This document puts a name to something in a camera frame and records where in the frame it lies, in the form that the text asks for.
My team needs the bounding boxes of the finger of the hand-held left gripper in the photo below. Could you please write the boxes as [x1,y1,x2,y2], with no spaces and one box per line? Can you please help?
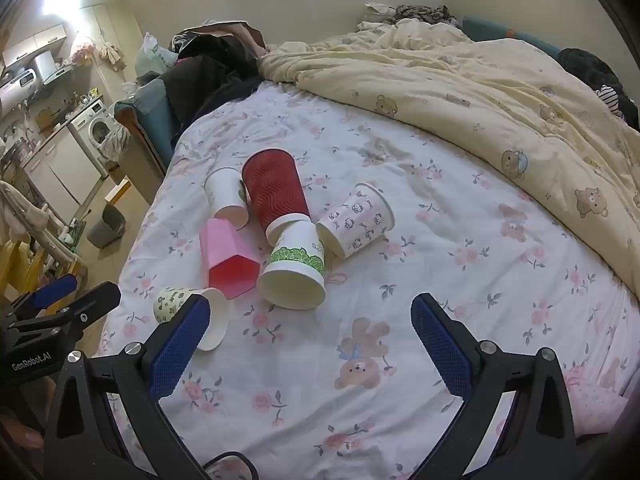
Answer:
[54,281,122,352]
[9,273,79,319]

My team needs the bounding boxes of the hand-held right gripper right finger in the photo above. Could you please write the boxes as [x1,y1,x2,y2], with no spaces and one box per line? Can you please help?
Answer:
[410,292,581,480]

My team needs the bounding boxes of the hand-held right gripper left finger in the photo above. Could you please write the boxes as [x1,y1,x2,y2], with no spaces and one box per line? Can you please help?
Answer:
[42,294,212,480]

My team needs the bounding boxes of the white cup green pattern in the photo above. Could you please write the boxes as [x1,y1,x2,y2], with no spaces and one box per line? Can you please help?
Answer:
[153,286,230,352]

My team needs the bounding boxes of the pink plastic cup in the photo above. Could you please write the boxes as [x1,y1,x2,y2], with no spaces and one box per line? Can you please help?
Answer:
[199,218,262,301]

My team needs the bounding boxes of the white cup green leaf band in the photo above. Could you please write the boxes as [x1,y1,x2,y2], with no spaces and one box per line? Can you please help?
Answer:
[256,220,327,310]

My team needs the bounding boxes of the white cup pink animal print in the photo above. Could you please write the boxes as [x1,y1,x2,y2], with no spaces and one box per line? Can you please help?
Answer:
[315,182,396,260]

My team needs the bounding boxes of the small white paper cup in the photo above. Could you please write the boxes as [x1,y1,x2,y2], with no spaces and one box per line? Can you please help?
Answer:
[203,167,250,231]

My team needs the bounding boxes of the red ribbed paper cup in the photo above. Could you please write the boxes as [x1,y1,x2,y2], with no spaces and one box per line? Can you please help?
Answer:
[242,148,314,246]

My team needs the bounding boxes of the person's left hand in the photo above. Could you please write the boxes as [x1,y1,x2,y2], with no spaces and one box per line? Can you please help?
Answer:
[0,407,46,451]

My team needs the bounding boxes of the clothes drying rack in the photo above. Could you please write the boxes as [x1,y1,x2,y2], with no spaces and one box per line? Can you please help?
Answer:
[0,179,89,306]

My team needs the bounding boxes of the white floral bed sheet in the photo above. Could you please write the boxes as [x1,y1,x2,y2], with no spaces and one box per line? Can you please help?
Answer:
[97,79,640,480]

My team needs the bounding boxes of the grey trash bin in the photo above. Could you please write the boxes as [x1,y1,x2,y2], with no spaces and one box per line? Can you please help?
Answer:
[87,202,127,250]

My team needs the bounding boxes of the cardboard box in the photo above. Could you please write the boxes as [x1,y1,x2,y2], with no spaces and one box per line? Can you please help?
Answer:
[104,178,132,206]

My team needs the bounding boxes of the white kitchen counter cabinet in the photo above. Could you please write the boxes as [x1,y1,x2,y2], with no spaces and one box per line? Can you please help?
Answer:
[22,124,109,212]

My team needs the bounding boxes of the pink patterned cloth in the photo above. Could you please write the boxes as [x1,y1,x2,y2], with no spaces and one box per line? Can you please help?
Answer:
[564,374,632,437]

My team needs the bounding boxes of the white washing machine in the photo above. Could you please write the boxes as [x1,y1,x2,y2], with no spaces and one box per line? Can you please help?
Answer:
[69,99,119,172]

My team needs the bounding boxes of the white water heater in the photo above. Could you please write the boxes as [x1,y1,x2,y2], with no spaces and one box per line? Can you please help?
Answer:
[0,66,42,117]

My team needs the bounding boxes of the white plastic bag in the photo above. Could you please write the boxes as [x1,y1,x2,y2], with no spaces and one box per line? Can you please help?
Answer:
[134,32,177,77]

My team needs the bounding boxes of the dark clothing pile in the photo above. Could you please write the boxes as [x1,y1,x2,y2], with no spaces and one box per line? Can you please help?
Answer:
[160,20,272,135]

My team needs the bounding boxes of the yellow bear print quilt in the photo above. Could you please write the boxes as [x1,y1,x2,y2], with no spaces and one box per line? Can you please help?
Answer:
[257,18,640,247]

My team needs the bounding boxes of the striped cloth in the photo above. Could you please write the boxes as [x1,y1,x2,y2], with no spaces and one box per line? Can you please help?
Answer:
[594,84,622,109]

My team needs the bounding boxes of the dark plush blanket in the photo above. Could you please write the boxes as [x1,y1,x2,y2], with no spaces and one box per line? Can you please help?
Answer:
[557,47,640,130]

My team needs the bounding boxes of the teal padded headboard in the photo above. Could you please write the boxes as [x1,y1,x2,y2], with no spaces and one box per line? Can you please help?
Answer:
[462,16,564,59]

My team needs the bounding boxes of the dark patterned cloth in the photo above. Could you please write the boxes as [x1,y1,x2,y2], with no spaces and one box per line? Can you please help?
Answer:
[385,5,464,29]

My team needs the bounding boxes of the white pillow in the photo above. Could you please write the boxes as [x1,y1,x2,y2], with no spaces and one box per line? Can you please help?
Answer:
[362,2,399,24]

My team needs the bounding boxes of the teal bed frame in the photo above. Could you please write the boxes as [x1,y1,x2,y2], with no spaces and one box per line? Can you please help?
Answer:
[113,79,177,178]

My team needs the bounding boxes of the white wall cabinets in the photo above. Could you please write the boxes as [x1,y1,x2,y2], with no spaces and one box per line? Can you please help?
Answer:
[2,22,69,67]

